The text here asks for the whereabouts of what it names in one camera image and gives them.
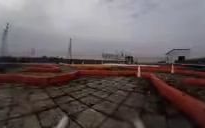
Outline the low distant building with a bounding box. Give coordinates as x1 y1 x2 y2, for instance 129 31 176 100
101 52 136 65

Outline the thin mast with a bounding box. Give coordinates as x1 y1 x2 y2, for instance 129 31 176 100
67 36 73 61

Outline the grey stone slab pavement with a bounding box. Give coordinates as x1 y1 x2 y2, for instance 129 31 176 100
0 75 204 128

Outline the robot's own part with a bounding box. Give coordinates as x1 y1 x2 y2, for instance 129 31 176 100
132 117 146 128
55 115 70 128

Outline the white building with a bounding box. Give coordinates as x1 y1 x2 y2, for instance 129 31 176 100
164 47 192 65

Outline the orange tube barrier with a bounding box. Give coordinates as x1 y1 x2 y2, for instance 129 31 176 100
0 63 205 128

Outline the tall lattice mast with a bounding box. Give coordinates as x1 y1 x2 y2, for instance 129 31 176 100
0 21 10 58

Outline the white marker post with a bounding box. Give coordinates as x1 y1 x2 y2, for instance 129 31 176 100
136 65 142 78
170 63 175 75

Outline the dark low wall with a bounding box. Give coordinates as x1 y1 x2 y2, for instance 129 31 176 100
0 55 104 66

